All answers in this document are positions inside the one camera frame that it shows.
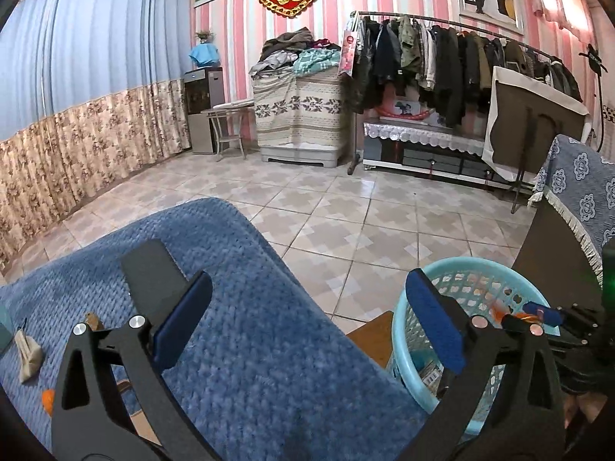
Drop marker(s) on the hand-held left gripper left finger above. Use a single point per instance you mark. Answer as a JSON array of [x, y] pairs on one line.
[[182, 321]]

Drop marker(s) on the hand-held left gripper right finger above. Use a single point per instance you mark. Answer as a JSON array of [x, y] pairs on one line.
[[435, 321]]

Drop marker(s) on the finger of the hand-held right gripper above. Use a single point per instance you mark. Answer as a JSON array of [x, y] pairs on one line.
[[514, 324], [545, 313]]

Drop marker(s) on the orange wrapper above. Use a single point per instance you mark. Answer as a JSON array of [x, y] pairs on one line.
[[504, 311]]

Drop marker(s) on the teal plastic basket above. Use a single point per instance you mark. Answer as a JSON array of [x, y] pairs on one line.
[[403, 341]]

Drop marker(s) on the person's right hand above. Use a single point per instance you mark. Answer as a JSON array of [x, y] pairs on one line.
[[584, 406]]

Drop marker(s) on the dark wooden cabinet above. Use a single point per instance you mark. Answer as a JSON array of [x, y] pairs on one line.
[[552, 249]]

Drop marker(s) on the brown wooden stool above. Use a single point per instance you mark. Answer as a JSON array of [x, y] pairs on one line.
[[372, 341]]

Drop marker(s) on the blue knitted blanket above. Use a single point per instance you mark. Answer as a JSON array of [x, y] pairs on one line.
[[269, 345]]

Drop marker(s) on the small brown scrap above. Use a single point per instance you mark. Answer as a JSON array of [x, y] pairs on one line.
[[92, 321]]

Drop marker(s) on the blue flower-patterned cloth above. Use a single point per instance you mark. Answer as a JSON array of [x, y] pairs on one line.
[[576, 182]]

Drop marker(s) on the small orange scrap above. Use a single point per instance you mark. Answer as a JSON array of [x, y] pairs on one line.
[[48, 401]]

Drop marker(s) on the beige crumpled paper piece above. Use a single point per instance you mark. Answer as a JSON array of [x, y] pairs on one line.
[[28, 355]]

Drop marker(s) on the low tv cabinet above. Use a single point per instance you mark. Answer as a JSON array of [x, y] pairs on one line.
[[432, 161]]

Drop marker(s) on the white lace cloth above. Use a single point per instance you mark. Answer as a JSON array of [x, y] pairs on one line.
[[418, 135]]

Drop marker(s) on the cloth-covered screen on stand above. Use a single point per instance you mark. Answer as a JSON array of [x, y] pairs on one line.
[[514, 120]]

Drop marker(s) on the grey water dispenser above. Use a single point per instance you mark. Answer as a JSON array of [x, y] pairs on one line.
[[202, 110]]

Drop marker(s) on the red and white bag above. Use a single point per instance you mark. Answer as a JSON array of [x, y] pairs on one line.
[[408, 110]]

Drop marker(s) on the small folding table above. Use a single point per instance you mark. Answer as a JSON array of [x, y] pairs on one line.
[[228, 110]]

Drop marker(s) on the cabinet with patterned cloth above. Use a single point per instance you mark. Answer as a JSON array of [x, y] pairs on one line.
[[300, 115]]

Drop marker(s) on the row of hanging clothes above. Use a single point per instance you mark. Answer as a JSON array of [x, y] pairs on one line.
[[447, 67]]

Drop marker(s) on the black floor stand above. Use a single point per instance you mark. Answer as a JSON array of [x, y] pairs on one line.
[[596, 60]]

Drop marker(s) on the blue and floral curtain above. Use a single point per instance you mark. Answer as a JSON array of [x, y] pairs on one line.
[[86, 81]]

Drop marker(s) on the blue covered water bottle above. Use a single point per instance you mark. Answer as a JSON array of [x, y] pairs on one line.
[[205, 56]]

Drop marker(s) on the pink hanging bag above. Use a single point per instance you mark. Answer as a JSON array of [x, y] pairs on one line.
[[348, 53]]

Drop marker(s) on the small potted plant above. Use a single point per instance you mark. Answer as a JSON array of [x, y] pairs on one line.
[[204, 37]]

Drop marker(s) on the pile of clothes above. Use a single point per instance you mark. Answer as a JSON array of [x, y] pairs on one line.
[[293, 55]]

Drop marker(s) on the metal clothes rack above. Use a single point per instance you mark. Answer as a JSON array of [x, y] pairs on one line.
[[480, 24]]

